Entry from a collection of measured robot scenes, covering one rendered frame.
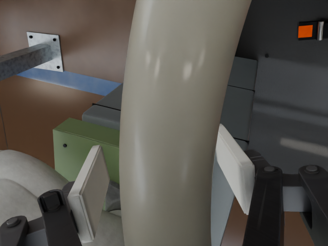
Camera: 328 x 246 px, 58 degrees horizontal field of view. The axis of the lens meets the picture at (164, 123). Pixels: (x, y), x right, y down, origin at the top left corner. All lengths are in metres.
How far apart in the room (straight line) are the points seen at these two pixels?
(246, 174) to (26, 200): 0.44
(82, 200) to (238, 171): 0.08
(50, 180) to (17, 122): 1.60
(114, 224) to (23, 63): 1.15
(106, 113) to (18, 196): 0.30
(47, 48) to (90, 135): 1.10
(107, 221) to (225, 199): 0.29
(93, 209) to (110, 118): 0.55
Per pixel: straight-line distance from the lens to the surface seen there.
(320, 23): 1.34
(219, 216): 0.77
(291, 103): 1.45
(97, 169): 0.20
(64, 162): 0.75
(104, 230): 0.58
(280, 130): 1.50
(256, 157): 0.18
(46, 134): 2.05
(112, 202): 0.70
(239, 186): 0.17
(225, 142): 0.19
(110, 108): 0.76
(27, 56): 1.62
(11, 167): 0.58
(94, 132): 0.70
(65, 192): 0.19
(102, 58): 1.61
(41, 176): 0.58
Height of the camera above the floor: 1.35
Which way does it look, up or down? 58 degrees down
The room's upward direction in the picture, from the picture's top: 145 degrees counter-clockwise
